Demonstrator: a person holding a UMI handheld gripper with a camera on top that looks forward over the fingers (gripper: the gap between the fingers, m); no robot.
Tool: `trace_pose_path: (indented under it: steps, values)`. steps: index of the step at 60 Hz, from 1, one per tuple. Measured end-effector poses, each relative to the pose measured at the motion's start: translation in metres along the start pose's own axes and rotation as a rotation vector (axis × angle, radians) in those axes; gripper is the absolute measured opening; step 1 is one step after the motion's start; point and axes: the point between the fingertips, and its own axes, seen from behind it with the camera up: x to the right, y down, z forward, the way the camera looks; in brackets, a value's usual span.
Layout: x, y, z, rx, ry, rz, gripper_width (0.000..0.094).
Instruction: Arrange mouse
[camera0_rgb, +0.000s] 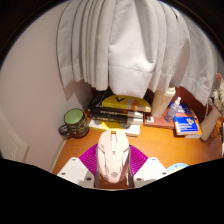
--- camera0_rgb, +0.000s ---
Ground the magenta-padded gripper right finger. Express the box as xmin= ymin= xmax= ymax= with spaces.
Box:
xmin=127 ymin=144 xmax=168 ymax=188

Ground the round cartoon mouse pad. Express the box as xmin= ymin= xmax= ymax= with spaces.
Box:
xmin=166 ymin=162 xmax=189 ymax=174

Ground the yellow and black book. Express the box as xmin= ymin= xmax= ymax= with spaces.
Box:
xmin=87 ymin=89 xmax=152 ymax=113

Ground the red-brown book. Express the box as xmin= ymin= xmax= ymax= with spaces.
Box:
xmin=143 ymin=114 xmax=176 ymax=130

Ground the thick black book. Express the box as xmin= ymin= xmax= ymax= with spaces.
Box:
xmin=90 ymin=112 xmax=144 ymax=126

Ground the beige lidded tumbler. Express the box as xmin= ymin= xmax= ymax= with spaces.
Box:
xmin=150 ymin=87 xmax=176 ymax=118

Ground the white ceramic pitcher vase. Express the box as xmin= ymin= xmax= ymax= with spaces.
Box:
xmin=199 ymin=105 xmax=223 ymax=142

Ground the thin black book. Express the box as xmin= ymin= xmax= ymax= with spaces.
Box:
xmin=89 ymin=105 xmax=144 ymax=119

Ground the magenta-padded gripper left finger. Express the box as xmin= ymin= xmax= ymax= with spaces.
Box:
xmin=57 ymin=143 xmax=101 ymax=188

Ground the blue book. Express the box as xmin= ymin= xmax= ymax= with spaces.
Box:
xmin=168 ymin=102 xmax=200 ymax=136

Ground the white flower bouquet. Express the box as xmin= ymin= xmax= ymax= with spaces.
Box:
xmin=211 ymin=73 xmax=224 ymax=116

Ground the white curtain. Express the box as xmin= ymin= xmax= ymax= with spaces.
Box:
xmin=56 ymin=0 xmax=224 ymax=106

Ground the pink computer mouse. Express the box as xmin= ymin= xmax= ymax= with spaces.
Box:
xmin=96 ymin=129 xmax=130 ymax=184

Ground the white and yellow book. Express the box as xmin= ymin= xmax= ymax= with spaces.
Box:
xmin=88 ymin=119 xmax=142 ymax=138

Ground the clear spray bottle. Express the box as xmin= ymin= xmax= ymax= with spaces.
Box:
xmin=164 ymin=96 xmax=182 ymax=123

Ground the dark mug with green inside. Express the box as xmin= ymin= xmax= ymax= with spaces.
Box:
xmin=58 ymin=108 xmax=90 ymax=139

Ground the white wall panel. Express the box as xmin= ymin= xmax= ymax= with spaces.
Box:
xmin=0 ymin=106 xmax=30 ymax=163

